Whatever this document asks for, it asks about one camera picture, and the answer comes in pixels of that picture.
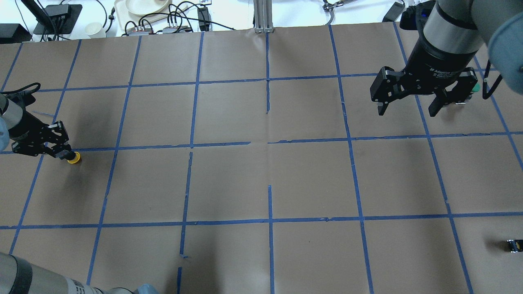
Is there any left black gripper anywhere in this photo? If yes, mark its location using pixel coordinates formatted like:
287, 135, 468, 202
8, 109, 74, 160

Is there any beige tray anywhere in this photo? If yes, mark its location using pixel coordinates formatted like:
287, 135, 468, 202
114, 0, 172, 30

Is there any yellow push button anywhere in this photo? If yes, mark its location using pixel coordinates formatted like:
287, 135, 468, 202
67, 152, 82, 165

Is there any green push button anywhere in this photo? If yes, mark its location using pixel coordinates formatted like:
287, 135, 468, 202
454, 82, 481, 105

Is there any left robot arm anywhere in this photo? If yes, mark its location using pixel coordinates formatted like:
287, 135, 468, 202
1, 91, 81, 164

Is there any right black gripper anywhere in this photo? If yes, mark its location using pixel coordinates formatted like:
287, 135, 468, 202
370, 37, 478, 117

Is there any black power adapter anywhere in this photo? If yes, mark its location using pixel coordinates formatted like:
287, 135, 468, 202
382, 0, 406, 22

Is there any white paper cup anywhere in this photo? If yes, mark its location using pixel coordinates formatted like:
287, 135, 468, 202
84, 22, 106, 39

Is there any aluminium frame post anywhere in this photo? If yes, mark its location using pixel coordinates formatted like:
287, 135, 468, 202
253, 0, 274, 33

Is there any beige round plate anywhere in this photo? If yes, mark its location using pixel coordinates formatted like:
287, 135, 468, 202
124, 0, 170, 16

